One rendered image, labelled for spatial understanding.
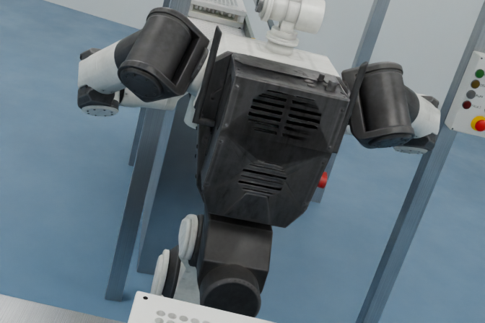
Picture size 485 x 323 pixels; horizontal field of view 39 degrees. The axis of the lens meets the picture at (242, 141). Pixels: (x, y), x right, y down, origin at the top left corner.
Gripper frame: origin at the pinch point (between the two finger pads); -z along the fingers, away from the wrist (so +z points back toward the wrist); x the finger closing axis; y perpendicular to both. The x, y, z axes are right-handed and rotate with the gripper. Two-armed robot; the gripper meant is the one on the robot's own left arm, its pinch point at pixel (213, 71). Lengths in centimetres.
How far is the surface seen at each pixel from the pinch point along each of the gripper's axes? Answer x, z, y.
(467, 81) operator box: -7, -38, 78
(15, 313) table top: 15, 93, -18
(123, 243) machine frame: 79, -27, -16
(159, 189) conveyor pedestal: 67, -49, -10
